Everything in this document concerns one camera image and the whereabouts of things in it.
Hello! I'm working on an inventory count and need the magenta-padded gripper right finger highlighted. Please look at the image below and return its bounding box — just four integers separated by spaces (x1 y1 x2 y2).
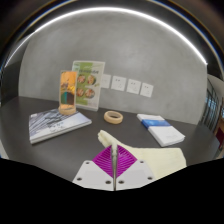
114 143 157 192

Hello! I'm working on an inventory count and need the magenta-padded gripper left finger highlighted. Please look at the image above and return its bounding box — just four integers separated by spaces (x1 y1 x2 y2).
72 143 116 192

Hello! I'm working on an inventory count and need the cream towel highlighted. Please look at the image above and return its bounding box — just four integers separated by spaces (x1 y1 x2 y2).
97 129 188 181

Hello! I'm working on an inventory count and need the white and blue book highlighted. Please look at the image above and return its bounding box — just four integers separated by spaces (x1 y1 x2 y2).
136 113 187 148

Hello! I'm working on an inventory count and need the beige tape roll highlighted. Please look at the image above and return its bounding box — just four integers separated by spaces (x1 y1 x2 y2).
103 110 125 126

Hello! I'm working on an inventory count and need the grey printed book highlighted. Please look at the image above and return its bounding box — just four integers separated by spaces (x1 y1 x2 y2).
28 108 93 145

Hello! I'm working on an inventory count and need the green menu sign stand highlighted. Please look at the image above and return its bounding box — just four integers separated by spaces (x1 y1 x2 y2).
71 60 106 112

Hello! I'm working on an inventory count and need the black framed glass partition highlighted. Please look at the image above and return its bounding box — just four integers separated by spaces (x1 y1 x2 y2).
199 77 224 135

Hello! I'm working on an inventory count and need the curved ceiling light strip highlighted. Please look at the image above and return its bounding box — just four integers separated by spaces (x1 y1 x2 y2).
2 6 208 69

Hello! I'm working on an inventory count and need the white wall socket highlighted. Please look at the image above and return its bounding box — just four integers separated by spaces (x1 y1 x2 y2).
101 73 112 90
110 75 128 92
139 82 155 99
126 78 142 96

